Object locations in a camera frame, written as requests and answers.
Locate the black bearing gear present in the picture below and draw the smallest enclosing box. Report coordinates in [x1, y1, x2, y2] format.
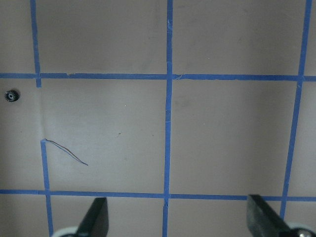
[4, 89, 20, 103]

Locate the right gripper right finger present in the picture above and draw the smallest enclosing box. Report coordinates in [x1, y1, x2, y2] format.
[246, 195, 293, 237]

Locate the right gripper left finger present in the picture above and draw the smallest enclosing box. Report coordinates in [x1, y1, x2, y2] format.
[75, 197, 109, 237]

